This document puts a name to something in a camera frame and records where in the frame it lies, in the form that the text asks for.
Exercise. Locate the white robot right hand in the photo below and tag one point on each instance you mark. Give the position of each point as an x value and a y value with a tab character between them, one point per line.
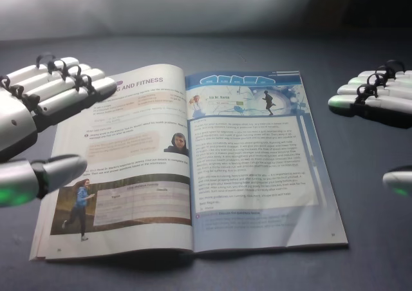
370	99

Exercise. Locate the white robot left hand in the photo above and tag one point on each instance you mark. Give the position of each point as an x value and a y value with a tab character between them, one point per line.
19	120

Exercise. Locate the illustrated textbook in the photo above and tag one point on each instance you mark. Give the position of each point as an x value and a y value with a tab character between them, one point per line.
206	162

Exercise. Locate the grey table cloth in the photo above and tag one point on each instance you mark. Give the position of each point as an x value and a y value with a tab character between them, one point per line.
225	51

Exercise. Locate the white backdrop sheet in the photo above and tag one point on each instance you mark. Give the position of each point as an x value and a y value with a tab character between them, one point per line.
161	7

